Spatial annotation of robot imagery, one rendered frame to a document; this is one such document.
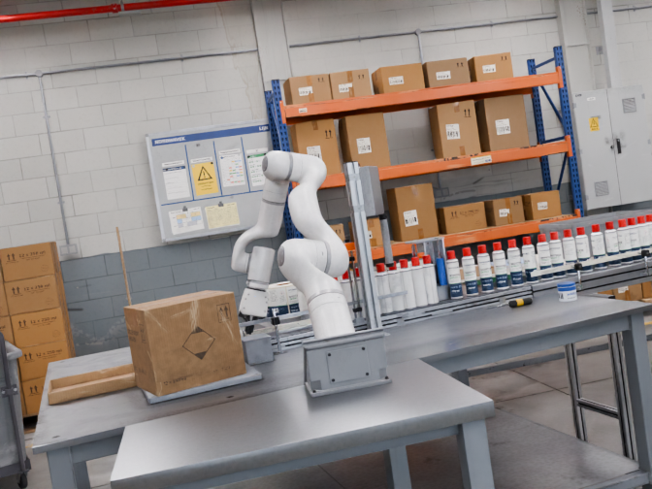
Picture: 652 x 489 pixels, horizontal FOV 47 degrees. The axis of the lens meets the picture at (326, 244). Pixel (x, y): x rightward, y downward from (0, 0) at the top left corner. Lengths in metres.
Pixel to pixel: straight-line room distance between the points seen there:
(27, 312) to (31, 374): 0.46
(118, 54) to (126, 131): 0.72
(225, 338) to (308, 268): 0.37
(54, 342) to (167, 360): 3.67
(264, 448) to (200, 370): 0.71
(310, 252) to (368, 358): 0.41
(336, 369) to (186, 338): 0.53
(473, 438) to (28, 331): 4.54
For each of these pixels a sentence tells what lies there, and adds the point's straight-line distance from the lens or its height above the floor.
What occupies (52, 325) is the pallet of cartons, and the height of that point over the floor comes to 0.77.
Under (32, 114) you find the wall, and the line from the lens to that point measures 7.51.
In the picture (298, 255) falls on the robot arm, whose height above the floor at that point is 1.21.
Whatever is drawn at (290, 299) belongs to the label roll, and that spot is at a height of 0.96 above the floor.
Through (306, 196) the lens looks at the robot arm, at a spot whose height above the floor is 1.39.
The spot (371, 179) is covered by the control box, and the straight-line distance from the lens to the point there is 2.83.
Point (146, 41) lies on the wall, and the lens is 7.54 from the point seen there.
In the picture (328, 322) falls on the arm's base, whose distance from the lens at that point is 2.19.
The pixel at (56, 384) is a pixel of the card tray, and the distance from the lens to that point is 2.96.
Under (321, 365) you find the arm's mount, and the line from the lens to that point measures 2.10.
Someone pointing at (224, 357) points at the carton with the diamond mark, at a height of 0.92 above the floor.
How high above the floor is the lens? 1.35
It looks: 3 degrees down
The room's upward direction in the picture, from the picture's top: 9 degrees counter-clockwise
